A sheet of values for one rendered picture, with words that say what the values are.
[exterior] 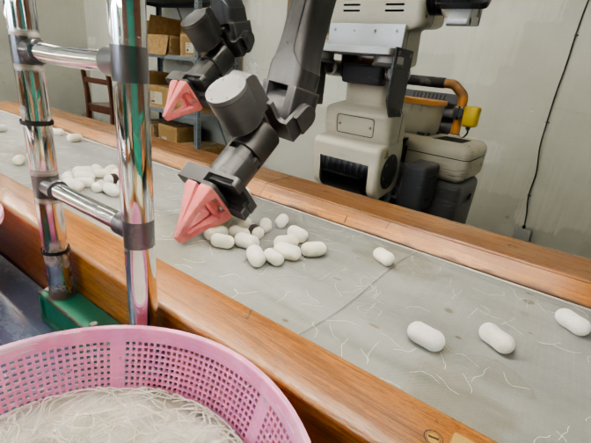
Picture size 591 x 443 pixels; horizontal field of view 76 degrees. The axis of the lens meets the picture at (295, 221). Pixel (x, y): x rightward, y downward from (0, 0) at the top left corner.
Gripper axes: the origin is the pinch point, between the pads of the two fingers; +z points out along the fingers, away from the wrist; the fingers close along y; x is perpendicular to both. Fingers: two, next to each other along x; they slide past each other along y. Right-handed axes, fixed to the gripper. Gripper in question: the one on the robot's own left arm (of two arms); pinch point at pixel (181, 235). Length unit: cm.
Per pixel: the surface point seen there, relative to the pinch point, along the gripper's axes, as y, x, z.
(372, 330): 27.0, 1.8, -0.4
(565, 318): 42.4, 10.1, -12.7
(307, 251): 13.9, 5.9, -6.9
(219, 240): 4.3, 1.7, -2.0
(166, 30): -267, 95, -178
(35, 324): -4.9, -4.3, 17.4
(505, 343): 37.8, 3.7, -5.3
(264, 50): -175, 116, -190
